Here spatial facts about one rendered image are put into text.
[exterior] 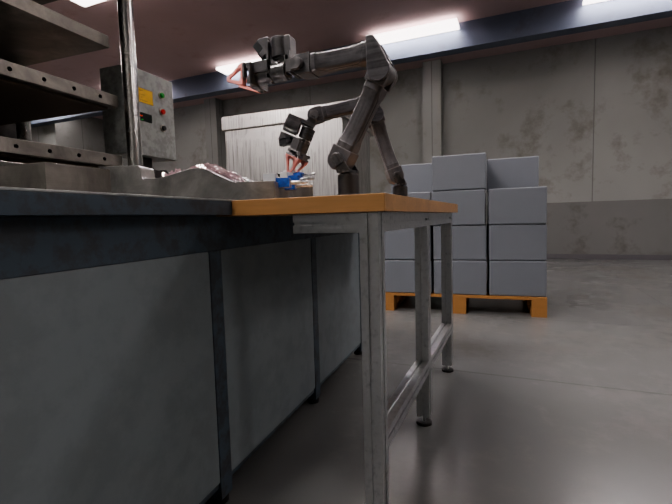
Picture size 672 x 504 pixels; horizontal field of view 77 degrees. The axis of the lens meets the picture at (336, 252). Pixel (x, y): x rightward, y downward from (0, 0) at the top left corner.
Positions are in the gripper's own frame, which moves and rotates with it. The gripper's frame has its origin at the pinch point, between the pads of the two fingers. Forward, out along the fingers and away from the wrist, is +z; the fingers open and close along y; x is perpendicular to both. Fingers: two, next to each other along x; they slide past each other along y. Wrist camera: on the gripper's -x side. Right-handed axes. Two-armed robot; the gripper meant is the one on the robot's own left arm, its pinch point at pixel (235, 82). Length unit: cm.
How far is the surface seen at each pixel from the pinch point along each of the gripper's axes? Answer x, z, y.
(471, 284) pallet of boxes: 98, -51, -210
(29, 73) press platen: -9, 70, 21
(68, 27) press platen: -32, 73, 2
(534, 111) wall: -115, -112, -643
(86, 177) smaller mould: 35, 1, 54
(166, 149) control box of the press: 5, 80, -50
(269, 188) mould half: 36.7, -19.9, 15.3
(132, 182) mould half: 32.9, 16.4, 28.9
